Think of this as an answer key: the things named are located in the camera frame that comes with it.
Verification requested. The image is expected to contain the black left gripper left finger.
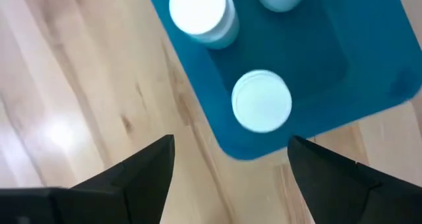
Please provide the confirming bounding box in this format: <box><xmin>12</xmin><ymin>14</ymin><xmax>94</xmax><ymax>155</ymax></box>
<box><xmin>55</xmin><ymin>134</ymin><xmax>175</xmax><ymax>224</ymax></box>

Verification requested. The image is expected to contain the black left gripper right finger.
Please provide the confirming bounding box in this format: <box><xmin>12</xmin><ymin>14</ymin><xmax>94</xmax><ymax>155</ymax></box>
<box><xmin>287</xmin><ymin>135</ymin><xmax>422</xmax><ymax>224</ymax></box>

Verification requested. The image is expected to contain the blue plastic basket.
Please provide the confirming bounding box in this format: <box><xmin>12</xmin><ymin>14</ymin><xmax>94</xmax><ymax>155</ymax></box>
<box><xmin>144</xmin><ymin>0</ymin><xmax>422</xmax><ymax>161</ymax></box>

